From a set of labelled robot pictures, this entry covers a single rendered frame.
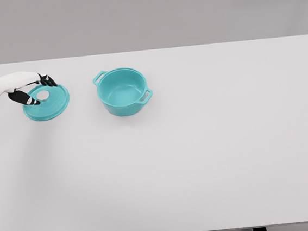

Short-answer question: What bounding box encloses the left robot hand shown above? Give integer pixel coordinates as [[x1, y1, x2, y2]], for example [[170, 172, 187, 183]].
[[1, 68, 60, 109]]

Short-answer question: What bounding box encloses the teal pot lid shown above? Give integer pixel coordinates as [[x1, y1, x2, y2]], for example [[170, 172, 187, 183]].
[[21, 81, 72, 123]]

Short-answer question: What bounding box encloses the teal pot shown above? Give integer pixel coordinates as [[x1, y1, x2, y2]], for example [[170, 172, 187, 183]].
[[92, 65, 155, 120]]

